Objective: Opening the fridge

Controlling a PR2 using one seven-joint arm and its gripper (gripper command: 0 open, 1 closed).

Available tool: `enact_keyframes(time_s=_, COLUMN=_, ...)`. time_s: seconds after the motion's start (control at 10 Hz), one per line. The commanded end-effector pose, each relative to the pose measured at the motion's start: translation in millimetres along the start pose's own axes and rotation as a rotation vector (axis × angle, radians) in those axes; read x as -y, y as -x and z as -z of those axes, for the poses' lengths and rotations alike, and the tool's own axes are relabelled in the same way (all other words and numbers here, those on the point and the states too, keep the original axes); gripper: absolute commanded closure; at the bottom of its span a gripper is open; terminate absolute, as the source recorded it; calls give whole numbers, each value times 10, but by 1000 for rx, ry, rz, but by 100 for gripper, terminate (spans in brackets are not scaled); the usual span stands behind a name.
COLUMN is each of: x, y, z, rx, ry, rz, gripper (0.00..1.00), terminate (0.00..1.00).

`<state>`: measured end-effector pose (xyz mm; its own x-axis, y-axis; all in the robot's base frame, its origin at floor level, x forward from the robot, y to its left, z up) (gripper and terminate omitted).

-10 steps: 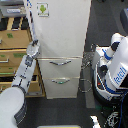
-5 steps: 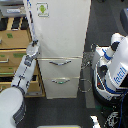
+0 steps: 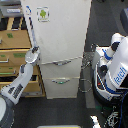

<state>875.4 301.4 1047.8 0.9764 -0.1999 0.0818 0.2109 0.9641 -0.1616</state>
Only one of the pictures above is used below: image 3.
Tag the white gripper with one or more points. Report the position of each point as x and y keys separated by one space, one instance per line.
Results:
x=32 y=56

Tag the white refrigerator door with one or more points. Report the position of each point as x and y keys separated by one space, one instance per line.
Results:
x=63 y=36

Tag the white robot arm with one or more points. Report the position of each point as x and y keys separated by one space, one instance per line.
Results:
x=10 y=94

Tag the white fridge bottom drawer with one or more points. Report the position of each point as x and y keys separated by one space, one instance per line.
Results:
x=61 y=87

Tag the white fridge drawer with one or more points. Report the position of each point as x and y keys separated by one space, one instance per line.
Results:
x=62 y=69
x=61 y=87

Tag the white fridge middle drawer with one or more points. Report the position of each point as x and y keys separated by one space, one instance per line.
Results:
x=62 y=69

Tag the wooden drawer cabinet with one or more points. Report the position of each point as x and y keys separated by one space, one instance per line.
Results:
x=14 y=43

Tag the green android sticker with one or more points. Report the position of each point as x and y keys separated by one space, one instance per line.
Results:
x=43 y=14

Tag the grey box on cabinet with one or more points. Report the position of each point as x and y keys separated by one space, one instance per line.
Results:
x=12 y=11

